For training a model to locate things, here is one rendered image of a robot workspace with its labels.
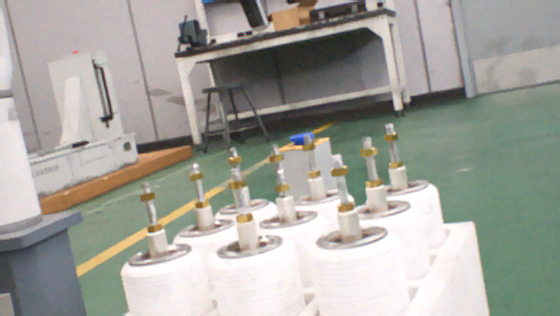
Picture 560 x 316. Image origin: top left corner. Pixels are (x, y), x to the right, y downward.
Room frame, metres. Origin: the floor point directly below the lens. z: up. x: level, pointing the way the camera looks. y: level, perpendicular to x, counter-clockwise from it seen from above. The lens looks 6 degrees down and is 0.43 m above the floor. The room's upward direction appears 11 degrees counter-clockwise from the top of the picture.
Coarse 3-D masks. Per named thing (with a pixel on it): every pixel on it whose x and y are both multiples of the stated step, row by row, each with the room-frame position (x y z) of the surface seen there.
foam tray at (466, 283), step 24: (456, 240) 0.89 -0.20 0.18; (432, 264) 0.81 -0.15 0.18; (456, 264) 0.81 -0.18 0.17; (480, 264) 0.97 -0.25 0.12; (312, 288) 0.81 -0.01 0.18; (408, 288) 0.75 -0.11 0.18; (432, 288) 0.73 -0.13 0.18; (456, 288) 0.79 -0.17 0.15; (480, 288) 0.94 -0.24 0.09; (216, 312) 0.79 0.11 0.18; (312, 312) 0.73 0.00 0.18; (408, 312) 0.67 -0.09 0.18; (432, 312) 0.67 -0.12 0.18; (456, 312) 0.77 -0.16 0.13; (480, 312) 0.91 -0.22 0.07
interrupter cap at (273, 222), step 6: (300, 210) 0.90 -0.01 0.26; (306, 210) 0.90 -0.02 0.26; (312, 210) 0.89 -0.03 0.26; (270, 216) 0.90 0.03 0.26; (276, 216) 0.90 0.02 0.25; (300, 216) 0.88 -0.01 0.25; (306, 216) 0.86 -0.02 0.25; (312, 216) 0.85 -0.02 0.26; (264, 222) 0.88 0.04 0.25; (270, 222) 0.87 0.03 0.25; (276, 222) 0.88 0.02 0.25; (288, 222) 0.85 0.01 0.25; (294, 222) 0.84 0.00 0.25; (300, 222) 0.84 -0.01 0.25; (264, 228) 0.85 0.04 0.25; (270, 228) 0.85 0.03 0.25; (276, 228) 0.84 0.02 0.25
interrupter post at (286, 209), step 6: (288, 198) 0.87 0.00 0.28; (282, 204) 0.86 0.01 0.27; (288, 204) 0.86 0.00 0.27; (282, 210) 0.87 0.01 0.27; (288, 210) 0.86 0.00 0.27; (294, 210) 0.87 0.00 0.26; (282, 216) 0.87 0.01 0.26; (288, 216) 0.86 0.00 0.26; (294, 216) 0.87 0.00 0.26; (282, 222) 0.87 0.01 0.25
